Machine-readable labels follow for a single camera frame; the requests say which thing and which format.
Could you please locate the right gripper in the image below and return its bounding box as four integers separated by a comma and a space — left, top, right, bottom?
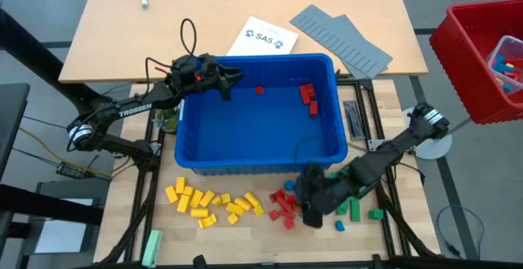
302, 181, 360, 229

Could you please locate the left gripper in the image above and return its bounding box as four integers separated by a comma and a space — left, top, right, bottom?
195, 54, 245, 101

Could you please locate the green foam long block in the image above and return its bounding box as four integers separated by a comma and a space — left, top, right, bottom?
350, 197, 361, 223

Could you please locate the large blue plastic bin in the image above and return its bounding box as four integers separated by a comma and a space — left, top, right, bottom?
174, 52, 349, 177

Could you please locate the slotted grey bin divider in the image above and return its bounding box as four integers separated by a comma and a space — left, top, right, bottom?
289, 3, 394, 80

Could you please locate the plain grey bin divider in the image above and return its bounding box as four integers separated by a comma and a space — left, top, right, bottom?
333, 14, 388, 76

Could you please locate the white SA5 paper sheet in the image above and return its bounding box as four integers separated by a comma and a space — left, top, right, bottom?
226, 15, 299, 56

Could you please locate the wooden desk top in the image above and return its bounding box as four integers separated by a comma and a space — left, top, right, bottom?
58, 0, 429, 84

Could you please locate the green spiky plant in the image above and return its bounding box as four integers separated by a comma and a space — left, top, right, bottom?
157, 105, 181, 129

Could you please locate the grey flat sheet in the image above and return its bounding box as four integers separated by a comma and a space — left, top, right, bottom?
342, 100, 367, 141

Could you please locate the white round floor base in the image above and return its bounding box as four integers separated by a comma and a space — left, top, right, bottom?
402, 105, 454, 160

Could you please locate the pale green object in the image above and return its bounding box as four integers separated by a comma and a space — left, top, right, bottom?
141, 229, 164, 269

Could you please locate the grey metal pole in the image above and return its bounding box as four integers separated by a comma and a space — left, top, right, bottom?
447, 117, 472, 136

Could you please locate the small black electronics box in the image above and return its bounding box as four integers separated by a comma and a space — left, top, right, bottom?
56, 161, 87, 179

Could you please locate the black desk leg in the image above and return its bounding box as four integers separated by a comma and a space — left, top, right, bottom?
0, 7, 118, 125

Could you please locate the black bar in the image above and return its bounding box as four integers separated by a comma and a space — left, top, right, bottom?
0, 183, 104, 226

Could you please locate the red plastic bin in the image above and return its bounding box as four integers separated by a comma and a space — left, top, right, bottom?
428, 0, 523, 125

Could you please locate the black flat panel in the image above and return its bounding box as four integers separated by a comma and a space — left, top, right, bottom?
0, 83, 32, 180

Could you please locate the grey floor stand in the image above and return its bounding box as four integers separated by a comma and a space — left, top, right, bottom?
18, 177, 101, 269

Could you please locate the blue toy piece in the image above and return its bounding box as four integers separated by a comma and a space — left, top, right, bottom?
491, 53, 515, 74

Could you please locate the clear plastic container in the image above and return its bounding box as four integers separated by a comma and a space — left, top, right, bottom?
485, 34, 523, 96

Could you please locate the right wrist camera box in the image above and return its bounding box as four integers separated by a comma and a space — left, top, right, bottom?
294, 163, 328, 196

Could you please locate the silver corner bracket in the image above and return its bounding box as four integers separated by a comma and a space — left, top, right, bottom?
366, 137, 387, 152

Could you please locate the black frame strut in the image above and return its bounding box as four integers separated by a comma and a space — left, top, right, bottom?
97, 178, 161, 265
375, 178, 441, 258

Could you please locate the blue floor cable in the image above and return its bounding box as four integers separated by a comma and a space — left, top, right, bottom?
434, 204, 486, 258

